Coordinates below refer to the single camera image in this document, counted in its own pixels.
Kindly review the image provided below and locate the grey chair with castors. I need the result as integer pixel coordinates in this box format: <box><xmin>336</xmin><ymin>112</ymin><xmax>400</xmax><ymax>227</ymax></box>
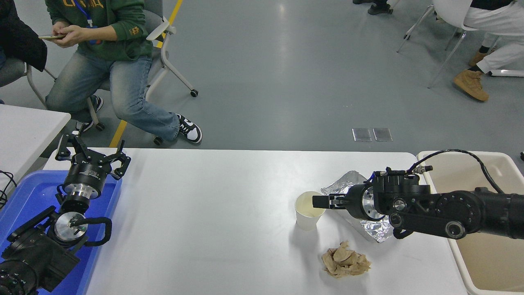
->
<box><xmin>74</xmin><ymin>0</ymin><xmax>200</xmax><ymax>146</ymax></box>

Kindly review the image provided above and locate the person's left hand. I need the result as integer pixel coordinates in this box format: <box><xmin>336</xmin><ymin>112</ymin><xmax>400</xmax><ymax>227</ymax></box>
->
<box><xmin>55</xmin><ymin>27</ymin><xmax>94</xmax><ymax>48</ymax></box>

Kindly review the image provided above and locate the blue plastic tray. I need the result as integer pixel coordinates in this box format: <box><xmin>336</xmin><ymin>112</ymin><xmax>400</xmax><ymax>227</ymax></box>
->
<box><xmin>0</xmin><ymin>170</ymin><xmax>123</xmax><ymax>295</ymax></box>

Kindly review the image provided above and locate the large pale plastic bin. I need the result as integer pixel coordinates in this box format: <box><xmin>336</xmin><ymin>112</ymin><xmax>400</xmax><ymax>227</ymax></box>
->
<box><xmin>417</xmin><ymin>150</ymin><xmax>524</xmax><ymax>295</ymax></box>

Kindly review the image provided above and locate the white paper cup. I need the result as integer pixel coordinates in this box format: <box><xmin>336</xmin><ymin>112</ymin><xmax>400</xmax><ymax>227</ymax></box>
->
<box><xmin>295</xmin><ymin>191</ymin><xmax>328</xmax><ymax>231</ymax></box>

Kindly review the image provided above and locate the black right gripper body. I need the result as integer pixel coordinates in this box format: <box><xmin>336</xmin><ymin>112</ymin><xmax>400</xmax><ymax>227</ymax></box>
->
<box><xmin>344</xmin><ymin>184</ymin><xmax>373</xmax><ymax>222</ymax></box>

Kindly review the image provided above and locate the white side table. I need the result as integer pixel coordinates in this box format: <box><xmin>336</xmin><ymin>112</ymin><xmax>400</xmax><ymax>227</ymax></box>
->
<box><xmin>0</xmin><ymin>104</ymin><xmax>72</xmax><ymax>197</ymax></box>

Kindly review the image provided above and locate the person's right hand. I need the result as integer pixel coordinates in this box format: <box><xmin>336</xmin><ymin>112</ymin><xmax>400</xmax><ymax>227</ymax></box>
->
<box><xmin>52</xmin><ymin>21</ymin><xmax>78</xmax><ymax>35</ymax></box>

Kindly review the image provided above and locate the white bar on floor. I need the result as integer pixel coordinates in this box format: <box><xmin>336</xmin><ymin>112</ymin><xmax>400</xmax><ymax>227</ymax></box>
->
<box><xmin>488</xmin><ymin>69</ymin><xmax>524</xmax><ymax>78</ymax></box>

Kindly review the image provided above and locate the silver foil tray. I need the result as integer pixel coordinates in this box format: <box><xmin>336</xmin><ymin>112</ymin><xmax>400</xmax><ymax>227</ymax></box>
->
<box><xmin>321</xmin><ymin>170</ymin><xmax>395</xmax><ymax>244</ymax></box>

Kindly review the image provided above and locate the person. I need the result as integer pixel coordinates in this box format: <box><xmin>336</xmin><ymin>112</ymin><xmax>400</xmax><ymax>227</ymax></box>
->
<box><xmin>0</xmin><ymin>0</ymin><xmax>48</xmax><ymax>73</ymax></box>
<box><xmin>44</xmin><ymin>0</ymin><xmax>203</xmax><ymax>145</ymax></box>
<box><xmin>353</xmin><ymin>0</ymin><xmax>393</xmax><ymax>16</ymax></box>
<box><xmin>454</xmin><ymin>0</ymin><xmax>524</xmax><ymax>102</ymax></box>

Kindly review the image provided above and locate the blue lanyard with badge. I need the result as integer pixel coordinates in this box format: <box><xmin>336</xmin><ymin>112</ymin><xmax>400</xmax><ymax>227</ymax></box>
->
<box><xmin>74</xmin><ymin>0</ymin><xmax>95</xmax><ymax>28</ymax></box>

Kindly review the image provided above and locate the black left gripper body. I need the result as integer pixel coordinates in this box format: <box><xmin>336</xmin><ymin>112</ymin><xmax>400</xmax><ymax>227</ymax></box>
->
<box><xmin>63</xmin><ymin>161</ymin><xmax>108</xmax><ymax>190</ymax></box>

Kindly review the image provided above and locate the white chair with metal legs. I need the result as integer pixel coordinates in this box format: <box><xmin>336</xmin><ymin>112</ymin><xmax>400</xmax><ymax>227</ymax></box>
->
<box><xmin>396</xmin><ymin>0</ymin><xmax>500</xmax><ymax>89</ymax></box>

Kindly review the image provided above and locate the grey chair with white frame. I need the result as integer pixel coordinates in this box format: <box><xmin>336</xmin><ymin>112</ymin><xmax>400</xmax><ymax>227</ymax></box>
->
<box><xmin>0</xmin><ymin>57</ymin><xmax>58</xmax><ymax>110</ymax></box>

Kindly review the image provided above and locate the crumpled tan paper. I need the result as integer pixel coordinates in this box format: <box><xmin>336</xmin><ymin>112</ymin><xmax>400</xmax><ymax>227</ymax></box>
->
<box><xmin>321</xmin><ymin>241</ymin><xmax>372</xmax><ymax>279</ymax></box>

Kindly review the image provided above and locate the black cable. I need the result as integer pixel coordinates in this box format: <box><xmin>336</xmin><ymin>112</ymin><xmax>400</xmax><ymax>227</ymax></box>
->
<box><xmin>0</xmin><ymin>170</ymin><xmax>18</xmax><ymax>209</ymax></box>

